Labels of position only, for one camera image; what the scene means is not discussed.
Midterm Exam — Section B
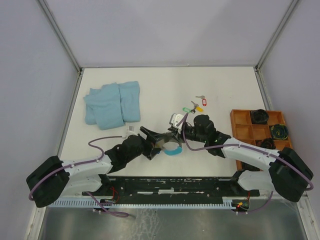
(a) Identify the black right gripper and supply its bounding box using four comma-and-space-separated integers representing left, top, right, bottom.
166, 124, 207, 144

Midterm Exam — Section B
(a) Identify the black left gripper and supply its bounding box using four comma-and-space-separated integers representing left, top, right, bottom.
126, 126, 166, 162

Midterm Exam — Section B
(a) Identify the metal key organizer blue handle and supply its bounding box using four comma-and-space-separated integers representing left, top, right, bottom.
155, 132, 183, 156

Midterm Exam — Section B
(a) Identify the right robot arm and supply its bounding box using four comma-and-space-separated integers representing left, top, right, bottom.
169, 113, 314, 203

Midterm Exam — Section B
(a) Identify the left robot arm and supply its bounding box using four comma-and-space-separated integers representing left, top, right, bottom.
26, 126, 163, 208

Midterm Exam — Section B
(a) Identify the loose key green tag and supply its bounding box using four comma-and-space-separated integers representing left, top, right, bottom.
182, 107, 196, 114

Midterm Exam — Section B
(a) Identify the loose key yellow tag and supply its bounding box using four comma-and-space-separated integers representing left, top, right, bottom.
190, 101, 204, 114

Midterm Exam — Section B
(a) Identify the loose key red tag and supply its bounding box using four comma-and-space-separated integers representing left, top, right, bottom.
196, 95, 207, 107

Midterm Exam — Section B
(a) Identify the orange compartment tray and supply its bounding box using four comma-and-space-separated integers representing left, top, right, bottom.
229, 109, 295, 171

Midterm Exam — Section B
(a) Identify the light blue folded cloth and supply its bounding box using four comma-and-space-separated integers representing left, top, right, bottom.
83, 81, 141, 130

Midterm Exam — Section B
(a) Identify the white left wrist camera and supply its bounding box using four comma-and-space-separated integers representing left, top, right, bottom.
122, 125, 138, 139

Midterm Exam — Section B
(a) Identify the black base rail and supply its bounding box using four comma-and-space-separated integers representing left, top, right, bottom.
92, 176, 260, 203

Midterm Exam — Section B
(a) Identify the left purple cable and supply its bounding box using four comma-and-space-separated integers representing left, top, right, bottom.
27, 134, 130, 218

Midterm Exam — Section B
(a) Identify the purple cable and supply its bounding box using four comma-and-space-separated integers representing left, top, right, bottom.
27, 134, 130, 218
178, 112, 315, 216

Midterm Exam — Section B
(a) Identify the black coiled cable bottom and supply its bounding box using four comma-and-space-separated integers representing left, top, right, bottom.
241, 162, 262, 173

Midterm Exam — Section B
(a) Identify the black coiled cable top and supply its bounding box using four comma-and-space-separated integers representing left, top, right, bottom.
250, 109, 270, 125

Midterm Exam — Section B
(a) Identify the white slotted cable duct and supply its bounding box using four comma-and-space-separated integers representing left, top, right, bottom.
51, 196, 238, 208

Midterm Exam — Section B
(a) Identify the black coiled cable middle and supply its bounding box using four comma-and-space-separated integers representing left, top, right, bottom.
259, 137, 277, 151

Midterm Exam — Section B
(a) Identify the black green coiled cable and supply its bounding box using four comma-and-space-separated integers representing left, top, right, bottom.
269, 123, 290, 141

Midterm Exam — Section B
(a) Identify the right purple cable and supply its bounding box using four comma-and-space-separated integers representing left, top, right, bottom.
178, 112, 315, 216

